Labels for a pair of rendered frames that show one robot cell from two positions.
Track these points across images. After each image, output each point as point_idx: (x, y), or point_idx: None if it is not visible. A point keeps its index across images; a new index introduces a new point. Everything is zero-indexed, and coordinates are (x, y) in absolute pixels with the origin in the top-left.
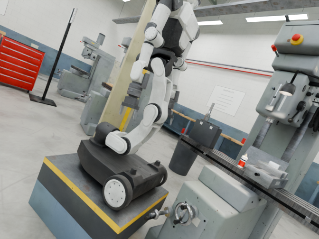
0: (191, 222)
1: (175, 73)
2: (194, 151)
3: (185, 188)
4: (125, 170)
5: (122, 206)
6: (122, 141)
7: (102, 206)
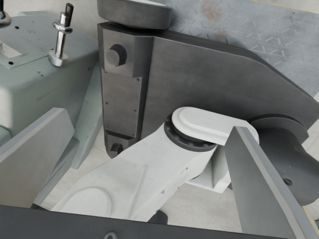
0: (4, 42)
1: None
2: (36, 206)
3: (4, 79)
4: (133, 44)
5: None
6: (192, 130)
7: None
